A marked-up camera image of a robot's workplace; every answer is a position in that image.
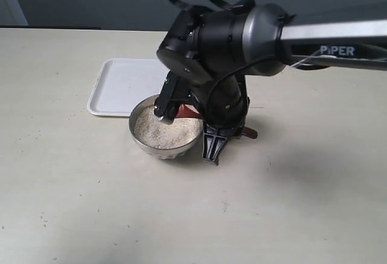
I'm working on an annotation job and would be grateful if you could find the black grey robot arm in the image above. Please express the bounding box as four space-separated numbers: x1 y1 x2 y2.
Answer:
154 0 386 163

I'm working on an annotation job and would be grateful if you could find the steel bowl of rice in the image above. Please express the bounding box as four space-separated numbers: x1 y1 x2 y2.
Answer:
129 95 203 159

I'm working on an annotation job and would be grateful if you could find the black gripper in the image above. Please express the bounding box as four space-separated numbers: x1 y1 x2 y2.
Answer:
190 75 247 166

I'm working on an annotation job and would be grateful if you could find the white plastic tray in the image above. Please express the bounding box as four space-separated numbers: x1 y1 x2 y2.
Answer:
86 58 168 117

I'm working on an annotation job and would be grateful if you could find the dark brown wooden spoon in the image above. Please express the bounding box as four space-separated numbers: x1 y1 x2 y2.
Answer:
176 104 258 139

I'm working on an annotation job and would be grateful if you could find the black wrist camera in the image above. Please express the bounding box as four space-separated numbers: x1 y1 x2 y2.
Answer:
154 71 193 124

